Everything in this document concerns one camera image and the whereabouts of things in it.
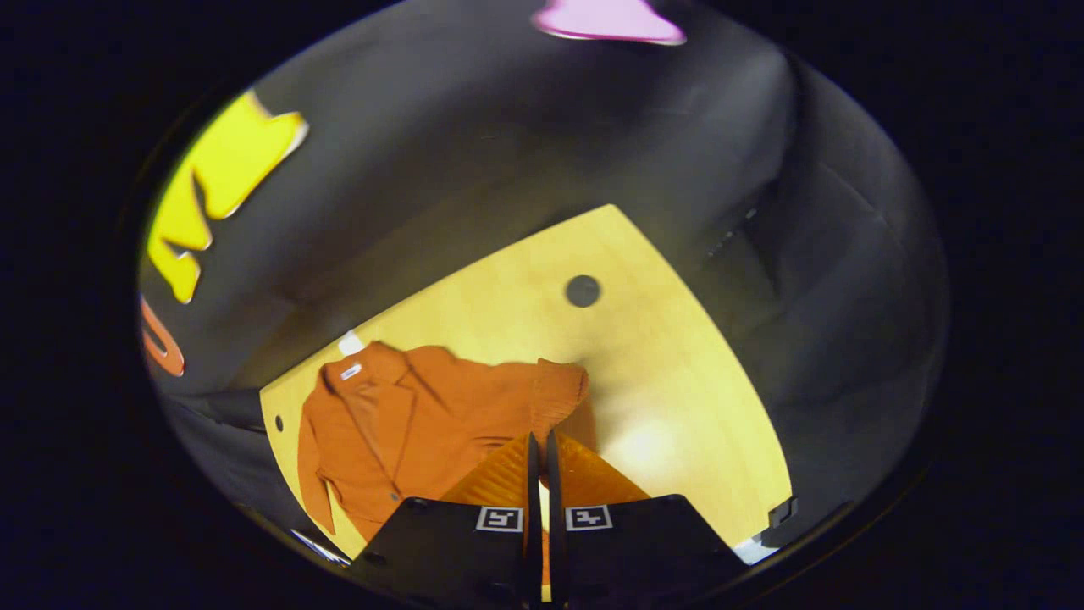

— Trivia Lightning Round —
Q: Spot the orange ribbed shirt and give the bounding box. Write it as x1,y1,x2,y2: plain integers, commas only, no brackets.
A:
296,341,598,547

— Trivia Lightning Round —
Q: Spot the black backdrop cloth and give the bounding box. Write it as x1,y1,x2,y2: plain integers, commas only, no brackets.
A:
135,0,949,560

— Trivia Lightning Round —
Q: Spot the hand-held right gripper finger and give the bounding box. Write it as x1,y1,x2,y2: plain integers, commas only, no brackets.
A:
542,428,750,607
347,430,543,609

